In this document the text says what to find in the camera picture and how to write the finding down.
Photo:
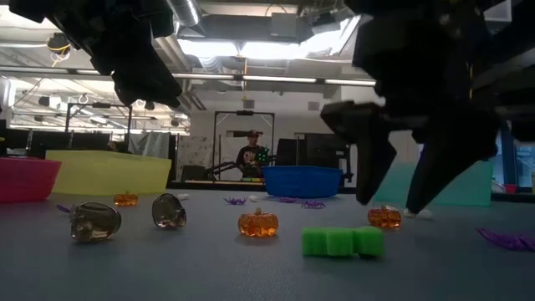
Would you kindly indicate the yellow translucent plastic bin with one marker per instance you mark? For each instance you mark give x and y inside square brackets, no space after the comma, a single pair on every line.
[104,173]

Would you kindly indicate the bright ceiling light panel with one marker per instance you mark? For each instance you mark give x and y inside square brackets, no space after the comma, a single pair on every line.
[259,50]

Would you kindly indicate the teal translucent plastic bin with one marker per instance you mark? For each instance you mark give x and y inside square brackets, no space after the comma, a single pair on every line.
[472,188]

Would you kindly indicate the white plastic bone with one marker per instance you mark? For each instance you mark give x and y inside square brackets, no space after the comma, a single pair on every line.
[393,207]
[182,196]
[253,198]
[426,214]

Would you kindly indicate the black equipment rack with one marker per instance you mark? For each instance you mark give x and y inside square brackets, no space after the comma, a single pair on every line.
[317,150]

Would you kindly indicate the purple plastic spider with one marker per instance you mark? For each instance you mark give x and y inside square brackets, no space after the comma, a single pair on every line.
[507,241]
[235,201]
[287,200]
[62,208]
[313,205]

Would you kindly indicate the grey wall vent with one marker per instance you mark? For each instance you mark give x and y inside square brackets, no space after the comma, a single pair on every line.
[248,104]
[313,105]

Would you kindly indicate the person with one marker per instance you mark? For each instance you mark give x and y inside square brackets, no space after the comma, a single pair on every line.
[113,146]
[250,159]

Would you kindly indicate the pink round plastic bowl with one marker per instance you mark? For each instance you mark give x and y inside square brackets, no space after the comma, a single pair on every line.
[25,180]

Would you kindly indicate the black round ceiling fixture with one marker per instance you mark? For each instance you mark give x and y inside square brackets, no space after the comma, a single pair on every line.
[59,42]

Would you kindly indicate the long ceiling tube light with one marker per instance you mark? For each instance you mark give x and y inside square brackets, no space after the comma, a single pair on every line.
[271,78]

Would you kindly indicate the red cup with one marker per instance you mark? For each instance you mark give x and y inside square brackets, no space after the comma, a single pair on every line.
[510,188]

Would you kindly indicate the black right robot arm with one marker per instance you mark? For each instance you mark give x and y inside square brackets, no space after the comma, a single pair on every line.
[418,5]

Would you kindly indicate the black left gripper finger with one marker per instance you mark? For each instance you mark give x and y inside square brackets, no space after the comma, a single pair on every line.
[142,93]
[150,67]

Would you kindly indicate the black gantry frame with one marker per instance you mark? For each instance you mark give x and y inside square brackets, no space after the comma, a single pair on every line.
[96,105]
[244,112]

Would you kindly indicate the black background robot arm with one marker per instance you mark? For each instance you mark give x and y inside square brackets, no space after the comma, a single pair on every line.
[219,169]

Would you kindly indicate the orange translucent plastic pumpkin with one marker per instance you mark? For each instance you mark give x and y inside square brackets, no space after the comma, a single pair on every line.
[125,200]
[384,218]
[258,224]

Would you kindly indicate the grey fabric cover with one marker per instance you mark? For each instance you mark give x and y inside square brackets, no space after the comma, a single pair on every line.
[154,144]

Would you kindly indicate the background work table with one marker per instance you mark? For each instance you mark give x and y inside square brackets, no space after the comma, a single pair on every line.
[209,182]

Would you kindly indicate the grey ceiling unit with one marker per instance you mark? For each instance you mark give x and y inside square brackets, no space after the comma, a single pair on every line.
[284,29]

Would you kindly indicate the black chair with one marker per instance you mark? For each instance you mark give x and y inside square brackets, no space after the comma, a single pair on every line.
[193,172]

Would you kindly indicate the black partition panel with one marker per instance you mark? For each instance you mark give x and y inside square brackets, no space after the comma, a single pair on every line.
[54,144]

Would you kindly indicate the blue plastic bin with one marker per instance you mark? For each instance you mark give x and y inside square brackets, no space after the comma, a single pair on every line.
[301,182]

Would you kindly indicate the white ceiling unit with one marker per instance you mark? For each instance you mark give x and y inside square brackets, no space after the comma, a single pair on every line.
[499,10]

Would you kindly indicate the silver ventilation duct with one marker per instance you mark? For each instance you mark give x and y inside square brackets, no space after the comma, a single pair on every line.
[186,11]

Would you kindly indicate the smoky clear plastic skull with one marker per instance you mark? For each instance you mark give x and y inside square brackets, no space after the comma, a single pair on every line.
[95,222]
[168,210]

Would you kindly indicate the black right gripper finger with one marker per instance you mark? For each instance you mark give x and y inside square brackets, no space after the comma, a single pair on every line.
[372,159]
[451,159]

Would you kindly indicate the green foam decoration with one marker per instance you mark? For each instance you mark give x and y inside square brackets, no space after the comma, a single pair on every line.
[342,241]

